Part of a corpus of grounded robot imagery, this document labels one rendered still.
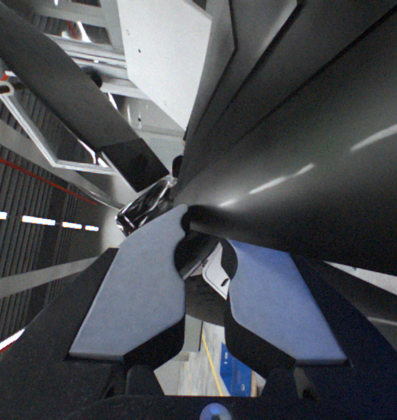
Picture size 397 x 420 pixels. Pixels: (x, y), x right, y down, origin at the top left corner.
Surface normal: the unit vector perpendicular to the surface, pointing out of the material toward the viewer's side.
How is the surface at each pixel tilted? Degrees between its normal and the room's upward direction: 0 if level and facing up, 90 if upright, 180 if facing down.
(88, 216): 90
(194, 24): 50
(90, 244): 90
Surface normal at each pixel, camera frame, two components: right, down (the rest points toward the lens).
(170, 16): -0.70, 0.62
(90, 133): 0.77, -0.52
